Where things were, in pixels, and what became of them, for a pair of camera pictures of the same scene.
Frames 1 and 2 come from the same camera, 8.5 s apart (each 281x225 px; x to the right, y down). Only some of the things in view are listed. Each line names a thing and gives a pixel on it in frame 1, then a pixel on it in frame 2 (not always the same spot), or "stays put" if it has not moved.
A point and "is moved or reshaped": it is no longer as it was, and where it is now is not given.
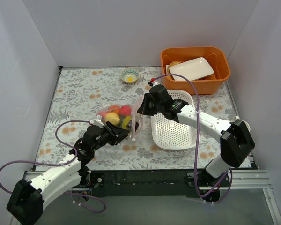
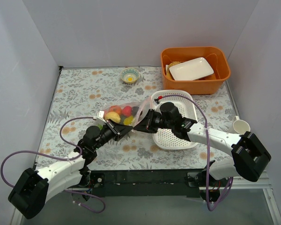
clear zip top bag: x=129 y=116 is moved or reshaped
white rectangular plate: x=194 y=69 stays put
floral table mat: x=142 y=153 stays put
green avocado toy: x=136 y=126 is moved or reshaped
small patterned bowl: x=130 y=75 stays put
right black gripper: x=150 y=105 to x=149 y=119
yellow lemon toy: x=112 y=117 stays put
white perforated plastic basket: x=168 y=134 stays put
